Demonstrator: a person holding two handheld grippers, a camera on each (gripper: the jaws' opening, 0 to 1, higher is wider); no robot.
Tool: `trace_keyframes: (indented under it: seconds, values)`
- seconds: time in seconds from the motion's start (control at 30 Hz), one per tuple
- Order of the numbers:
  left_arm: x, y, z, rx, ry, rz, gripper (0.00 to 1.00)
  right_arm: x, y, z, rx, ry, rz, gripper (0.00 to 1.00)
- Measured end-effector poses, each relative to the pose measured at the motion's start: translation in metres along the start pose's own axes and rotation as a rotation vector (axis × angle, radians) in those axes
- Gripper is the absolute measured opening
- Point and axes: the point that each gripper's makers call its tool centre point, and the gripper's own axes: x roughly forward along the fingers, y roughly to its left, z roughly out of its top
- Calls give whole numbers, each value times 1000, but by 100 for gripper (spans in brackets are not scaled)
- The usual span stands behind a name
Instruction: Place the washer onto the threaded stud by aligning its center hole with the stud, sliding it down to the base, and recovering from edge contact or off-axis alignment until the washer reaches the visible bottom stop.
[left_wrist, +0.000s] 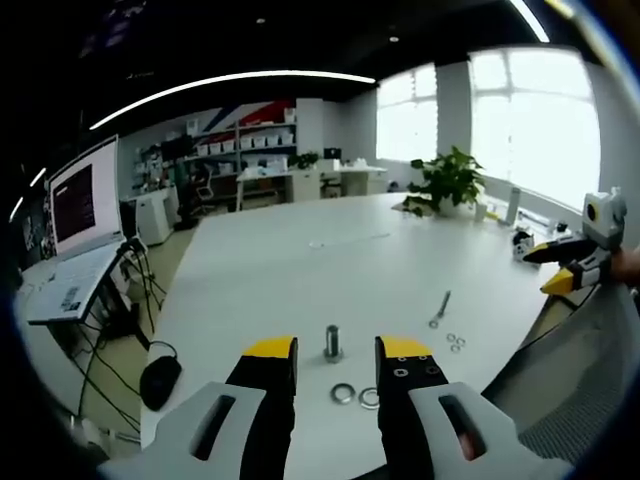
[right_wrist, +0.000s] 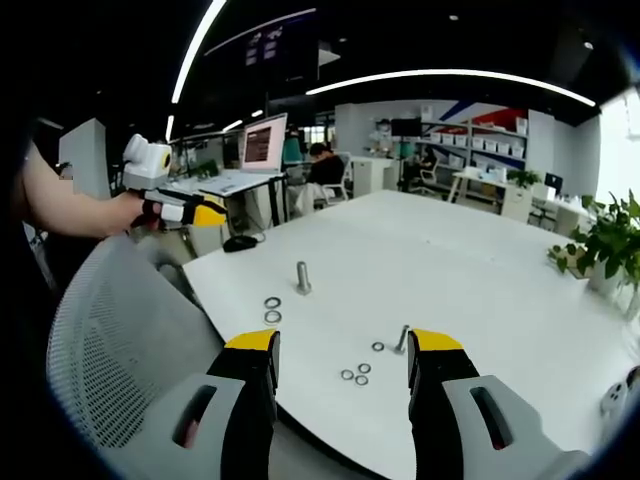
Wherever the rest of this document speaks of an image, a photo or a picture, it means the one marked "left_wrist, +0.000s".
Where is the black and white small device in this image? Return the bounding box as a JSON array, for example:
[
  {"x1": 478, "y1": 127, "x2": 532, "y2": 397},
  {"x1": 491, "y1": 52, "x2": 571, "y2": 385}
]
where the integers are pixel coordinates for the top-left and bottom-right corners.
[{"x1": 511, "y1": 228, "x2": 536, "y2": 263}]

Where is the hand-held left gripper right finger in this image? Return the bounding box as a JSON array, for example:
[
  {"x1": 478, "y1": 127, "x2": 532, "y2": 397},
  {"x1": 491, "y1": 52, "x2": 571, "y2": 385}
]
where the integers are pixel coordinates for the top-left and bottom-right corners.
[{"x1": 374, "y1": 335, "x2": 574, "y2": 480}]

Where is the black computer mouse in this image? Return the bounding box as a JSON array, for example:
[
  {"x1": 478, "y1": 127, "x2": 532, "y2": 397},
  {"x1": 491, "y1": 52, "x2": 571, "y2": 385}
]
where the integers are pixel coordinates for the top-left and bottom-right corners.
[{"x1": 139, "y1": 340, "x2": 184, "y2": 412}]

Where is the white office desk row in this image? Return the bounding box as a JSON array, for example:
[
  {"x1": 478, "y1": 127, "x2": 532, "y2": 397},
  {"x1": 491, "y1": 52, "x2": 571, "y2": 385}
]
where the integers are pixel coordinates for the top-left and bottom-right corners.
[{"x1": 235, "y1": 160, "x2": 389, "y2": 211}]

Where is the metal threaded stud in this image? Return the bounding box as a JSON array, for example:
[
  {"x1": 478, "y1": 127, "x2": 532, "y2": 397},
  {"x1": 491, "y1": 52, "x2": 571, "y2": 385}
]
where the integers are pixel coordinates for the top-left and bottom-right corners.
[{"x1": 322, "y1": 324, "x2": 343, "y2": 361}]

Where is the white cylinder bottle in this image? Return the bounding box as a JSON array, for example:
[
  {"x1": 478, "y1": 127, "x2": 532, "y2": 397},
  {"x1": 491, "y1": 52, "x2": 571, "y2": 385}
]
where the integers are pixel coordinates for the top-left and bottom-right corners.
[{"x1": 504, "y1": 188, "x2": 522, "y2": 227}]

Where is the white cabinet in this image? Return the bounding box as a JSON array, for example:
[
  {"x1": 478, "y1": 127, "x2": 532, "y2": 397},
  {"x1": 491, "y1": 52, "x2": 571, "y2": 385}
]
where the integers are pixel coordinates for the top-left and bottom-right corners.
[{"x1": 133, "y1": 193, "x2": 174, "y2": 247}]

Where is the green potted plant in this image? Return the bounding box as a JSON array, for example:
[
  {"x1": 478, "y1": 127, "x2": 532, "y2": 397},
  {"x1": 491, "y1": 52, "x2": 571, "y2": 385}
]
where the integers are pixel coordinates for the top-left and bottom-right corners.
[{"x1": 402, "y1": 145, "x2": 487, "y2": 218}]

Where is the long metal bolt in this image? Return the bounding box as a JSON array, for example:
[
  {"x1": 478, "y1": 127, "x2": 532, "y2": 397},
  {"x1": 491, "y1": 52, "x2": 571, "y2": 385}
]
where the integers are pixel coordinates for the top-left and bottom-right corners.
[{"x1": 428, "y1": 290, "x2": 452, "y2": 330}]

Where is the grey mesh office chair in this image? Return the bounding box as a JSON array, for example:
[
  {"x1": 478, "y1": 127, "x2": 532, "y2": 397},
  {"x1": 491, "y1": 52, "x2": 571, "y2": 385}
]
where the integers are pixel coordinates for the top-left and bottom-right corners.
[{"x1": 479, "y1": 284, "x2": 640, "y2": 471}]

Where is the storage shelf with white bins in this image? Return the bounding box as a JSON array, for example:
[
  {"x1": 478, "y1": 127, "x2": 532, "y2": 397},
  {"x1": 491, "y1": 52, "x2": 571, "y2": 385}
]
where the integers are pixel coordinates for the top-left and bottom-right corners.
[{"x1": 184, "y1": 105, "x2": 299, "y2": 211}]

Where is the black office chair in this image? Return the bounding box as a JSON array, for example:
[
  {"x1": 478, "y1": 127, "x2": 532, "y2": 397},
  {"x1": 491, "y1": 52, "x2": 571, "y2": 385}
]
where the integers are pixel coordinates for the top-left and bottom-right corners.
[{"x1": 178, "y1": 164, "x2": 217, "y2": 221}]

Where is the black cables bundle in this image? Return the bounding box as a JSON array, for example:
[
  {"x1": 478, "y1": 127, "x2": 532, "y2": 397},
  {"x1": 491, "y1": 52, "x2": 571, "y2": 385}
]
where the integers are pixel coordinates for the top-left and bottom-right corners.
[{"x1": 74, "y1": 238, "x2": 167, "y2": 431}]

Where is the open white laptop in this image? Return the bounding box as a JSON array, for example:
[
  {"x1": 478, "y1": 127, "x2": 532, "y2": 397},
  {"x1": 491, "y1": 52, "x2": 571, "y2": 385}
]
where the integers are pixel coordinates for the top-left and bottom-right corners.
[{"x1": 27, "y1": 133, "x2": 127, "y2": 326}]

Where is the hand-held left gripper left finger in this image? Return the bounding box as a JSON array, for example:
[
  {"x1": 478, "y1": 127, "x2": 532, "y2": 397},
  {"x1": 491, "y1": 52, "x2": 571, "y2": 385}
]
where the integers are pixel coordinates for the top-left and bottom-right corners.
[{"x1": 98, "y1": 335, "x2": 299, "y2": 480}]

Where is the small white side desk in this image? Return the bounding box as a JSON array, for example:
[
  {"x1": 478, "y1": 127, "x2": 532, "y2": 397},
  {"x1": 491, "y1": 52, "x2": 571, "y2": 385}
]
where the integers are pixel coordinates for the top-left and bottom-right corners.
[{"x1": 13, "y1": 239, "x2": 132, "y2": 381}]

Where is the person's right hand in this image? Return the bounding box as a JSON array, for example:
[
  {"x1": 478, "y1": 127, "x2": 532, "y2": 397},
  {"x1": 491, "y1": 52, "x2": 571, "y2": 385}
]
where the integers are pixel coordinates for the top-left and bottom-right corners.
[{"x1": 610, "y1": 245, "x2": 640, "y2": 291}]

